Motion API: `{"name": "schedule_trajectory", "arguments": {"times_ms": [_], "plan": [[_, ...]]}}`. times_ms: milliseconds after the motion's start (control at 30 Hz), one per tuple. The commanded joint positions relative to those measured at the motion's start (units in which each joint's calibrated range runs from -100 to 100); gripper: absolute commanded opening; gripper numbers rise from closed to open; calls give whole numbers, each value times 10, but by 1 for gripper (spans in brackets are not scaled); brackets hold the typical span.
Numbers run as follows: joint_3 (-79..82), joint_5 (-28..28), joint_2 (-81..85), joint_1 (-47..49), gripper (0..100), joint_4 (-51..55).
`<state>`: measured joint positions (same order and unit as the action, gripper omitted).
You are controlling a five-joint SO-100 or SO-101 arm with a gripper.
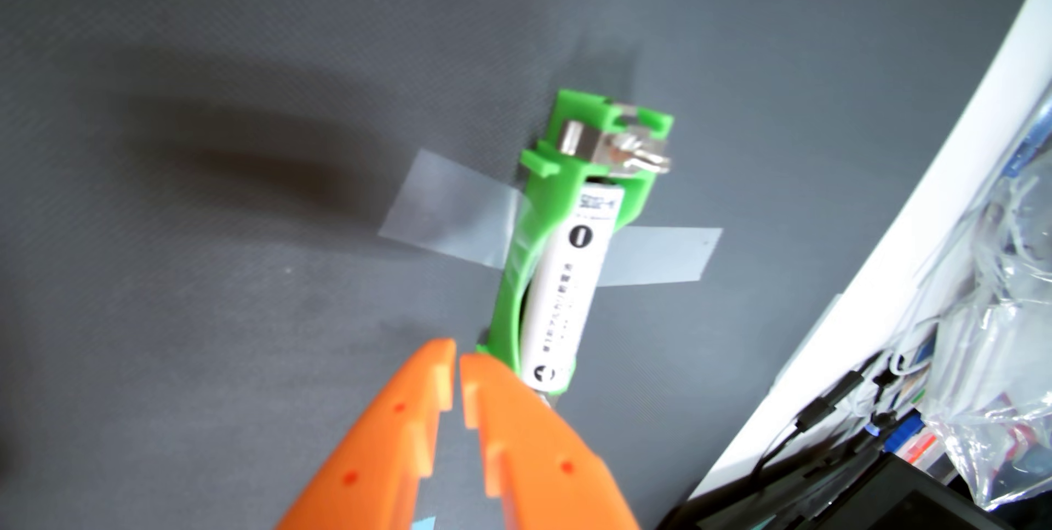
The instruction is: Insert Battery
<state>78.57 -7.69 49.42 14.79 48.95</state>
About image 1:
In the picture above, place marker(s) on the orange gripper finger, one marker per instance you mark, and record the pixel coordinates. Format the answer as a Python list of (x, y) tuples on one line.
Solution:
[(542, 472), (370, 456)]

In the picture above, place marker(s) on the white cylindrical battery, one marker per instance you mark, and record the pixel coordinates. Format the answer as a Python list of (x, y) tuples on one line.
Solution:
[(567, 283)]

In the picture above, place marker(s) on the green battery holder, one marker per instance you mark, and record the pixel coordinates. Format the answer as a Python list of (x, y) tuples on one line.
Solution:
[(546, 201)]

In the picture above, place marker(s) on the light blue paper marker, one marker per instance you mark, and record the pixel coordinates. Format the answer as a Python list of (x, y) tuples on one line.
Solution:
[(423, 524)]

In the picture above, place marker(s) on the dark grey mat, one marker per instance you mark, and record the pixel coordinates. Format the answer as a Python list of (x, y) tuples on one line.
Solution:
[(164, 308)]

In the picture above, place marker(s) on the translucent tape strip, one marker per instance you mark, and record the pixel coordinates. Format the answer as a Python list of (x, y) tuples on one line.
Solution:
[(452, 209)]

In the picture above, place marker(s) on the blue and red packet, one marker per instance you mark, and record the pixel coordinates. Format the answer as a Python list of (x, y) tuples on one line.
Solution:
[(916, 444)]

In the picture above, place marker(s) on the clear plastic bag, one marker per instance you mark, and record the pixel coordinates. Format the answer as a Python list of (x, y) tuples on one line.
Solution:
[(1003, 349)]

